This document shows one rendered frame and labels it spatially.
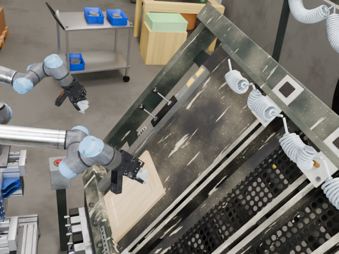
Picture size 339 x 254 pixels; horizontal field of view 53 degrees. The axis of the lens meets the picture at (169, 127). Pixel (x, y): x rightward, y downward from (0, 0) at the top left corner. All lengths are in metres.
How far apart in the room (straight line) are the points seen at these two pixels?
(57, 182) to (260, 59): 1.44
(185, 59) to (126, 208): 0.89
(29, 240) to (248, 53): 2.00
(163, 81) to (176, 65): 0.12
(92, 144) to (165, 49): 4.25
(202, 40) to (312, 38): 2.44
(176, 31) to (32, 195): 3.20
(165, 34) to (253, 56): 3.80
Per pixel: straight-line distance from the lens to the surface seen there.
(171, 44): 5.33
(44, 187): 3.35
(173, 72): 1.99
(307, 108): 1.26
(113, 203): 1.98
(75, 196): 3.26
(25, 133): 1.35
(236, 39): 1.63
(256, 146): 1.39
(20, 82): 1.68
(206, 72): 1.77
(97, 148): 1.17
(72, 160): 1.24
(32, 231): 2.79
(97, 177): 2.18
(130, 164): 1.32
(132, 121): 2.11
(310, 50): 4.25
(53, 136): 1.34
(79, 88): 1.81
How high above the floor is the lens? 2.48
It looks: 37 degrees down
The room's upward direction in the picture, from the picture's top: 11 degrees clockwise
